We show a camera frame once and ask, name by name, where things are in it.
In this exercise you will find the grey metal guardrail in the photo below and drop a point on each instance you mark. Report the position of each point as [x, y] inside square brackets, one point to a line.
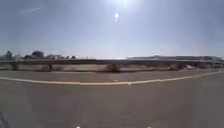
[100, 62]

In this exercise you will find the grey asphalt road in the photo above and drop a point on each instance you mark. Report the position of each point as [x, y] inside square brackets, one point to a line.
[113, 103]

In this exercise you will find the long low building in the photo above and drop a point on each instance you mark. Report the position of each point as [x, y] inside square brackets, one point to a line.
[180, 58]

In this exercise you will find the row of trees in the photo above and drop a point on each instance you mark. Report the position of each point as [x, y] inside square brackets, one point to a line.
[36, 54]

